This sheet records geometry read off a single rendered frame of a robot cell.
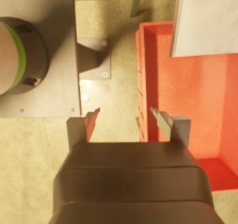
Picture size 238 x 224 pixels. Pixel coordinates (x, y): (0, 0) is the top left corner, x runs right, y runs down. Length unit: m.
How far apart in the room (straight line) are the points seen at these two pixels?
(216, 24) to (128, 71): 0.89
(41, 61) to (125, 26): 0.99
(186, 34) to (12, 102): 0.42
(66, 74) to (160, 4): 1.08
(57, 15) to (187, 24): 0.27
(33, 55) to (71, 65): 0.07
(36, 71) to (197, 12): 0.35
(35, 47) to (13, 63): 0.08
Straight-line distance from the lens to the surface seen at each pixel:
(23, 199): 2.03
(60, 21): 0.36
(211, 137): 0.91
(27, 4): 0.40
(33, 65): 0.34
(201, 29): 0.45
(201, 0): 0.43
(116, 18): 1.29
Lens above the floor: 1.26
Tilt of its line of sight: 75 degrees down
